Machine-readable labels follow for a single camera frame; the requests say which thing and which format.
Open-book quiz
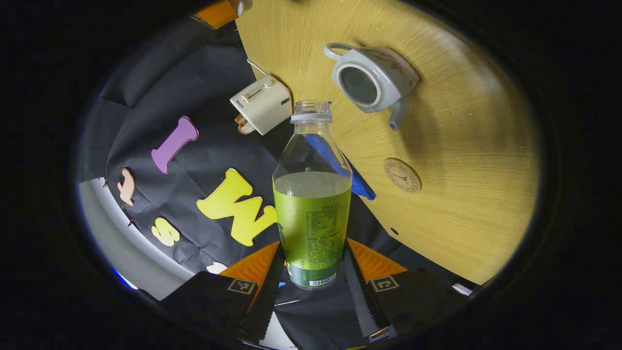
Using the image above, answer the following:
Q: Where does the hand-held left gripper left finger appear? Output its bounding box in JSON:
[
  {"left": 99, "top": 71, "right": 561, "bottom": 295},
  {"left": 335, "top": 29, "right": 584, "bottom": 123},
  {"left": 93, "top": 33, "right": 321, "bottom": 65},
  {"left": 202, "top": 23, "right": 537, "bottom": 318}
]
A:
[{"left": 163, "top": 241, "right": 285, "bottom": 341}]

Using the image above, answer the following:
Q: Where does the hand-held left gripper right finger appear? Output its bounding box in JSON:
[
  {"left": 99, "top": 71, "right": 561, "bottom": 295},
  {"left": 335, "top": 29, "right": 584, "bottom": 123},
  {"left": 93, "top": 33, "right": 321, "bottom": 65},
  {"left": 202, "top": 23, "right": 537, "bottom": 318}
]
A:
[{"left": 343, "top": 238, "right": 469, "bottom": 343}]

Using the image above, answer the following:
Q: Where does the green label water bottle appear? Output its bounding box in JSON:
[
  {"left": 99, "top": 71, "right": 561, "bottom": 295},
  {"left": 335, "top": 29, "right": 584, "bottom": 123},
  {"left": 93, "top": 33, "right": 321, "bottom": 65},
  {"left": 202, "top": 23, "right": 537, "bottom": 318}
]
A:
[{"left": 272, "top": 100, "right": 353, "bottom": 291}]

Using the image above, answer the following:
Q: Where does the round cork coaster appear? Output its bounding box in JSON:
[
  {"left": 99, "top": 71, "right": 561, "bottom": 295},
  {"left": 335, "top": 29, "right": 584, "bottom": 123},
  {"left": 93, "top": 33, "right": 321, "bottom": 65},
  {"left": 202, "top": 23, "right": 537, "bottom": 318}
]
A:
[{"left": 383, "top": 157, "right": 422, "bottom": 194}]

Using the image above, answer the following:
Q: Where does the white ceramic teacup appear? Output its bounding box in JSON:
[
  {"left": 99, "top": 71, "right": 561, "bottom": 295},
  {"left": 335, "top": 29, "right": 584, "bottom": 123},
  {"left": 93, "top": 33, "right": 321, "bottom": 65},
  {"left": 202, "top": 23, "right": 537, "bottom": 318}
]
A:
[{"left": 323, "top": 42, "right": 419, "bottom": 131}]

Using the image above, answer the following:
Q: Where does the white toaster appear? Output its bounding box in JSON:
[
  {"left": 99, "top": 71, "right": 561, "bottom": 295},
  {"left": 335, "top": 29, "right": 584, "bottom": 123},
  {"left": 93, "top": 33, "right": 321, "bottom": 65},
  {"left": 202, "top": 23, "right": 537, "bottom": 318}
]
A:
[{"left": 230, "top": 74, "right": 294, "bottom": 136}]

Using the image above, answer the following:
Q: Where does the bread slice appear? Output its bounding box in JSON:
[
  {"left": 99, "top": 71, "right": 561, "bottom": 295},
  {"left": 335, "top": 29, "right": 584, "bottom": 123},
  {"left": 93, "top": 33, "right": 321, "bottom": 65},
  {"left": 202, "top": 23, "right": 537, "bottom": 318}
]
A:
[{"left": 235, "top": 114, "right": 256, "bottom": 135}]

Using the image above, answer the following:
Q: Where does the blue towel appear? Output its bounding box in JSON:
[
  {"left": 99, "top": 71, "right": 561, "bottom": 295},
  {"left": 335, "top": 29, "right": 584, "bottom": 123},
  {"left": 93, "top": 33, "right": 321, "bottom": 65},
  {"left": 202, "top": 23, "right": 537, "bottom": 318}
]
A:
[{"left": 305, "top": 134, "right": 376, "bottom": 201}]

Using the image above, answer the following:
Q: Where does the black backdrop cloth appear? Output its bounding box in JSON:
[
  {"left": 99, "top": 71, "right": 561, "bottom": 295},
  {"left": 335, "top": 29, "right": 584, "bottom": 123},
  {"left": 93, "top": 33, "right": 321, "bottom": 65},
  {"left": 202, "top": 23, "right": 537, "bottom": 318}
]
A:
[{"left": 80, "top": 19, "right": 477, "bottom": 350}]

